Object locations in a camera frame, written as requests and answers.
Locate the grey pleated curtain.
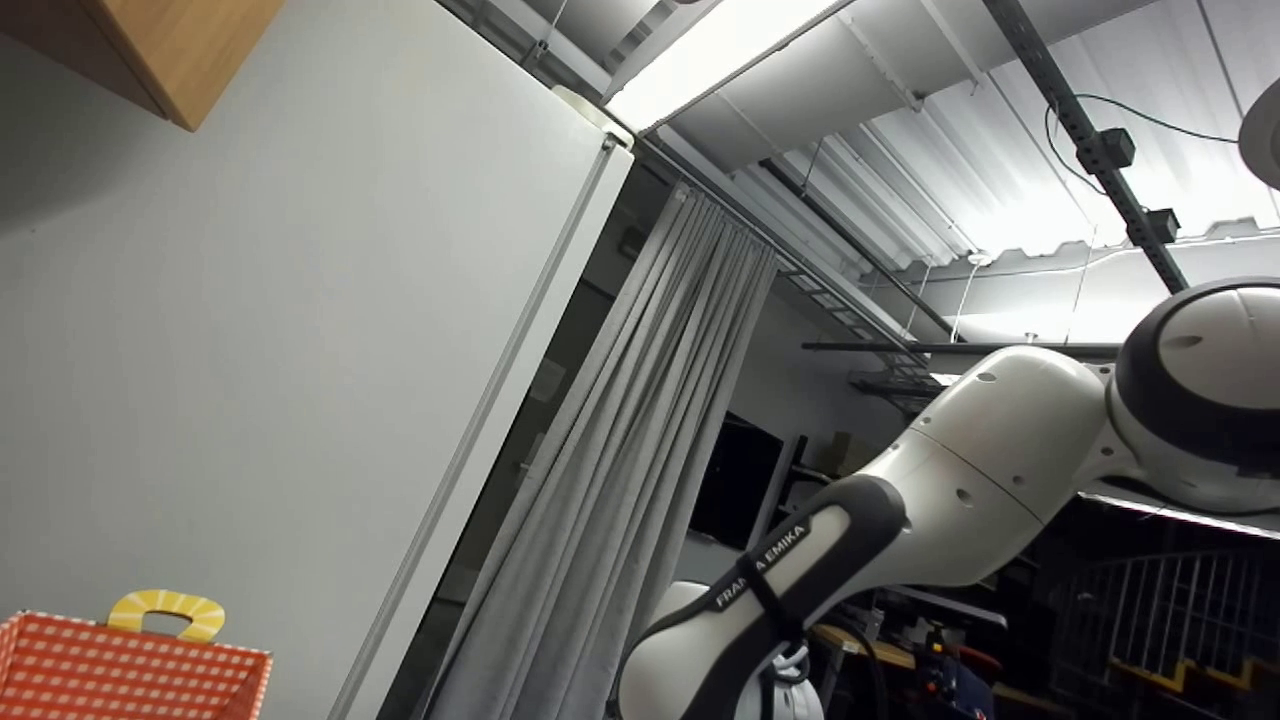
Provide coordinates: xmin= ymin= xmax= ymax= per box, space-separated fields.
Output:
xmin=423 ymin=179 xmax=783 ymax=720

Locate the black monitor screen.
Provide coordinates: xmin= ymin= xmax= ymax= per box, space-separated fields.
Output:
xmin=687 ymin=408 xmax=792 ymax=557

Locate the long ceiling light fixture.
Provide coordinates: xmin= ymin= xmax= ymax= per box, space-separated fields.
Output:
xmin=605 ymin=0 xmax=861 ymax=135

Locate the wooden workbench top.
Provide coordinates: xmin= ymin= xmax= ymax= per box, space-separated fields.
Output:
xmin=809 ymin=614 xmax=925 ymax=670

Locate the black ceiling pole with clamps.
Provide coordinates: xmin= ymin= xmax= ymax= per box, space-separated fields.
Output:
xmin=984 ymin=0 xmax=1197 ymax=301

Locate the white metal railing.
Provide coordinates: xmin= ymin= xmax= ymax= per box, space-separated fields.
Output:
xmin=1051 ymin=544 xmax=1280 ymax=699

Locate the red checkered yellow basket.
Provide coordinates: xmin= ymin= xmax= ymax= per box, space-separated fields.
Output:
xmin=0 ymin=584 xmax=278 ymax=720

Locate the round grey lamp head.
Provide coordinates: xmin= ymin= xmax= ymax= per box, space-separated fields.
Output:
xmin=1233 ymin=70 xmax=1280 ymax=193

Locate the black horizontal rail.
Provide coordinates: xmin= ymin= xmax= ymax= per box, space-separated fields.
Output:
xmin=795 ymin=336 xmax=1124 ymax=365

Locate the wide wooden wall cabinet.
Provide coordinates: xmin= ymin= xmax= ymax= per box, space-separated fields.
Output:
xmin=0 ymin=0 xmax=289 ymax=135

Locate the thin black ceiling cable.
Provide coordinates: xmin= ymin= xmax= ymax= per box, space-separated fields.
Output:
xmin=1041 ymin=86 xmax=1244 ymax=170

